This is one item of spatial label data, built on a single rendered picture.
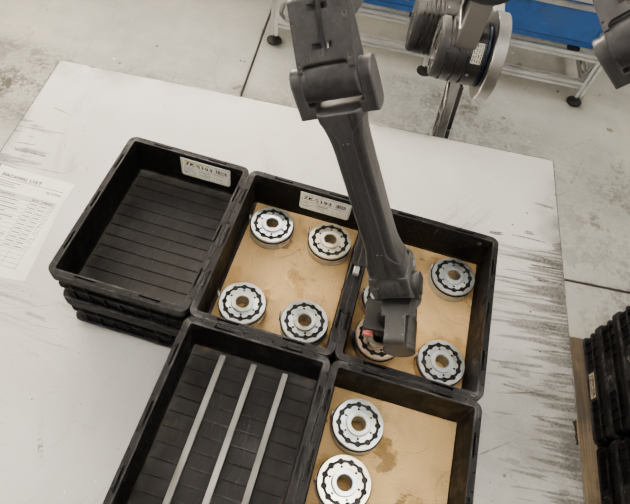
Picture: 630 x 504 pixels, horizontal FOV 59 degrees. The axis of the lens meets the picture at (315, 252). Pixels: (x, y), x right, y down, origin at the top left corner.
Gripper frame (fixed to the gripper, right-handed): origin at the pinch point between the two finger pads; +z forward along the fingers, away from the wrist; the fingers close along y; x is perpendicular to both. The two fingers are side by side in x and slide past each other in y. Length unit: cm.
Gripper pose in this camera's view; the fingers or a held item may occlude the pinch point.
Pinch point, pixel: (379, 334)
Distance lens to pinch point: 118.1
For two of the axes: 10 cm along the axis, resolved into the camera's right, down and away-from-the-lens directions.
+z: -1.4, 4.8, 8.7
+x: 1.5, -8.5, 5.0
